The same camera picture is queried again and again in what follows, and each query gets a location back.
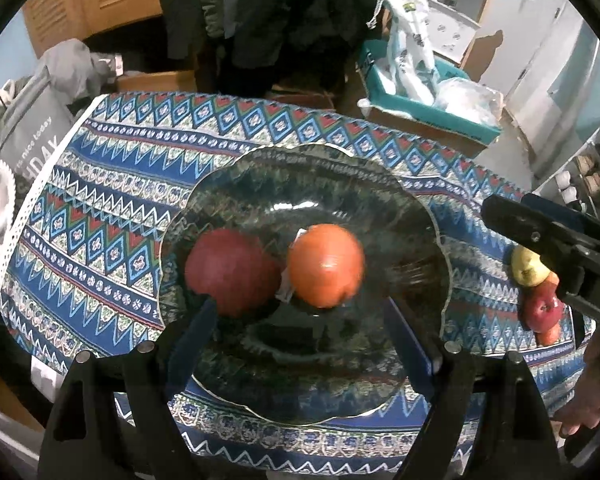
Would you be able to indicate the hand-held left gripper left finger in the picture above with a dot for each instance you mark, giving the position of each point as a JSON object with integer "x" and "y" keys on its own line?
{"x": 200, "y": 325}

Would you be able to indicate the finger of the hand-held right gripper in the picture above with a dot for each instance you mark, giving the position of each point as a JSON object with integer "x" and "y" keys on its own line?
{"x": 515, "y": 220}
{"x": 565, "y": 212}

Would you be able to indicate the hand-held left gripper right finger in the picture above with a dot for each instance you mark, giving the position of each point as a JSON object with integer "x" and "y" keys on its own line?
{"x": 405, "y": 330}

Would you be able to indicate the yellow-green blushed apple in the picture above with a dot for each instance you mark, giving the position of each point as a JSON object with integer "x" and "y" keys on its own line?
{"x": 527, "y": 267}

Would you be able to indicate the red apple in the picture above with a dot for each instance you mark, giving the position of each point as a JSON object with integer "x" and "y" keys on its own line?
{"x": 542, "y": 310}
{"x": 225, "y": 270}

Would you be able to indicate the medium orange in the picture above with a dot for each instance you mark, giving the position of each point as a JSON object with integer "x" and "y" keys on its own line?
{"x": 549, "y": 336}

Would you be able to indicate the large orange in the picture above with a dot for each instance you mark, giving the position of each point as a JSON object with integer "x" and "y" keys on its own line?
{"x": 325, "y": 265}

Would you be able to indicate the scalloped glass plate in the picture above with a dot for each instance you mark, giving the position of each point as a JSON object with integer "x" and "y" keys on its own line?
{"x": 280, "y": 185}

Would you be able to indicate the person's right hand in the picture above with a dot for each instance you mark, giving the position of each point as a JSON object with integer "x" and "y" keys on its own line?
{"x": 587, "y": 400}

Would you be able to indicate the shoe rack with shoes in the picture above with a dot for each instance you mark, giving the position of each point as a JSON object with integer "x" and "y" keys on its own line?
{"x": 587, "y": 170}

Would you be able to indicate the clear plastic bag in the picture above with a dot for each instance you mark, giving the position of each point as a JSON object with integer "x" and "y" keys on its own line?
{"x": 467, "y": 100}

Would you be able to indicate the large cardboard box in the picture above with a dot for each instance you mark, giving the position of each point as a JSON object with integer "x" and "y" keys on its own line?
{"x": 420, "y": 127}

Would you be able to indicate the white door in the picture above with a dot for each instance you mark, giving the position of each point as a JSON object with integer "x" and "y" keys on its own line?
{"x": 545, "y": 70}

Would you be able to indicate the blue patterned tablecloth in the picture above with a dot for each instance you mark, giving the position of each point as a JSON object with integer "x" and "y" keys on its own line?
{"x": 105, "y": 185}

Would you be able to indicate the teal plastic bin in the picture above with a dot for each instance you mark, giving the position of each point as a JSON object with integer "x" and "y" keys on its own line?
{"x": 380, "y": 82}

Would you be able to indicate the white patterned box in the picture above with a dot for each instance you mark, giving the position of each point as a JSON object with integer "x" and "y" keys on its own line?
{"x": 450, "y": 35}

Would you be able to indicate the white printed plastic bag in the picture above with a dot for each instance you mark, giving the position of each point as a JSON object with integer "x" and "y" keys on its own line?
{"x": 410, "y": 40}

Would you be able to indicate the flattened cardboard box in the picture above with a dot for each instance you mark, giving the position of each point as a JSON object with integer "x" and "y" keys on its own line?
{"x": 300, "y": 97}

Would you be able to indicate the small cardboard box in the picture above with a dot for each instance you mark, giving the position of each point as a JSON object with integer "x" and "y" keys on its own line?
{"x": 155, "y": 81}

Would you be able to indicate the grey fabric bag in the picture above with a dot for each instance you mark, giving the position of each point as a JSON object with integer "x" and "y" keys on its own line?
{"x": 30, "y": 125}

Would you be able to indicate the grey crumpled clothing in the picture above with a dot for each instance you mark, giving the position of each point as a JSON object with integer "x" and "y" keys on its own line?
{"x": 75, "y": 65}

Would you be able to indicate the dark hanging coats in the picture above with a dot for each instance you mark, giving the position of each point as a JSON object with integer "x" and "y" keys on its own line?
{"x": 280, "y": 10}

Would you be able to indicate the wooden louvred cabinet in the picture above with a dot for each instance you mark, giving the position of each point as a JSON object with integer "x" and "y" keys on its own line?
{"x": 80, "y": 5}

